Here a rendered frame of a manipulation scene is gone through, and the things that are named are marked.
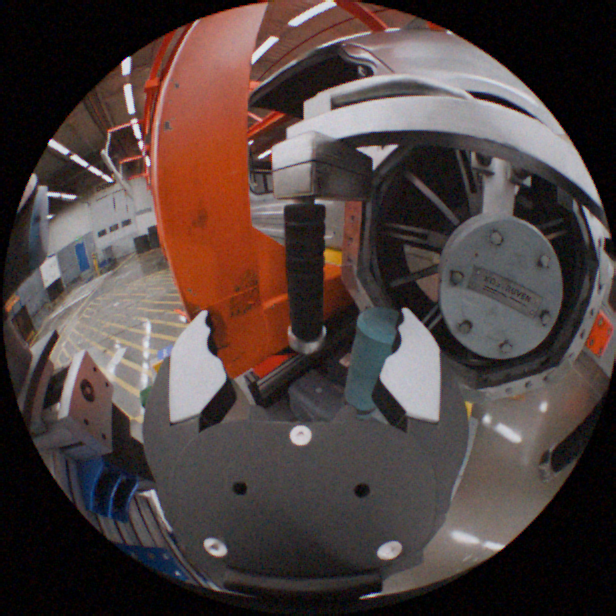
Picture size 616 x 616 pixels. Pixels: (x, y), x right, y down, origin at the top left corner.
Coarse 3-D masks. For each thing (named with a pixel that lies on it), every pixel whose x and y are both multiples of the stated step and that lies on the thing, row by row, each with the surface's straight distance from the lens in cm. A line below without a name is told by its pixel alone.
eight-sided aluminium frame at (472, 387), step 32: (384, 160) 36; (352, 224) 37; (576, 224) 45; (352, 256) 38; (352, 288) 40; (576, 320) 48; (544, 352) 48; (576, 352) 46; (480, 384) 45; (512, 384) 44; (544, 384) 46
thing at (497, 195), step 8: (496, 160) 34; (496, 168) 34; (504, 168) 34; (488, 176) 33; (496, 176) 34; (504, 176) 34; (488, 184) 33; (496, 184) 33; (504, 184) 34; (512, 184) 34; (488, 192) 33; (496, 192) 33; (504, 192) 33; (512, 192) 34; (488, 200) 33; (496, 200) 33; (504, 200) 33; (512, 200) 33; (480, 208) 36; (488, 208) 32; (496, 208) 33; (504, 208) 33; (512, 208) 33
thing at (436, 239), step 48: (384, 192) 44; (432, 192) 43; (480, 192) 43; (528, 192) 62; (384, 240) 50; (432, 240) 42; (576, 240) 49; (384, 288) 46; (576, 288) 50; (432, 336) 51
